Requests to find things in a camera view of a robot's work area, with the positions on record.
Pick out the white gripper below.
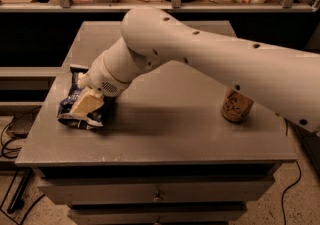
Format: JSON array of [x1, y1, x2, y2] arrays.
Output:
[[70, 52, 129, 117]]

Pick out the blue kettle chip bag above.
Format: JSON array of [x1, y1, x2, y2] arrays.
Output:
[[57, 65, 105, 130]]

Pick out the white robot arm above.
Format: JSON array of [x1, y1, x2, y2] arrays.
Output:
[[78, 7, 320, 133]]

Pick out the black power box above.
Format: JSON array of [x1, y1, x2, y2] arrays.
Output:
[[6, 113, 36, 138]]

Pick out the grey drawer cabinet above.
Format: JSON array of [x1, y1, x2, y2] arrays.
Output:
[[14, 20, 298, 225]]

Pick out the gold drink can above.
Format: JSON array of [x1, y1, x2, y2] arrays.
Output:
[[221, 89, 254, 123]]

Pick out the black cables left floor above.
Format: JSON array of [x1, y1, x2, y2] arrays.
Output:
[[0, 106, 46, 225]]

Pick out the black cable right floor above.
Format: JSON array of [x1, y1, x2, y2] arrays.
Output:
[[280, 118, 302, 225]]

